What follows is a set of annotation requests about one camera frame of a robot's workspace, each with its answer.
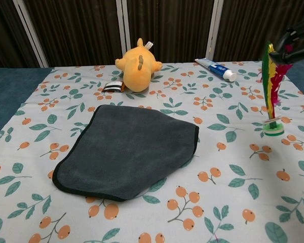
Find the feather shuttlecock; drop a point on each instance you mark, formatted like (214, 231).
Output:
(270, 86)

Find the dark grey folded towel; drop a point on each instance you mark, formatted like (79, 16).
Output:
(129, 154)

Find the yellow plush duck toy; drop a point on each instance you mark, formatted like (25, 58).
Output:
(138, 69)

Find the floral tablecloth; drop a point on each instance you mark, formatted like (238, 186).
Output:
(152, 157)

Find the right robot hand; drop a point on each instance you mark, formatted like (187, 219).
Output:
(294, 48)

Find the white blue toothpaste tube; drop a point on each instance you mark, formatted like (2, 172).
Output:
(216, 69)

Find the dark folding screen partition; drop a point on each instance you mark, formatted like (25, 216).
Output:
(152, 27)

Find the small black snack packet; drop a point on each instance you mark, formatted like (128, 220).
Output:
(113, 87)

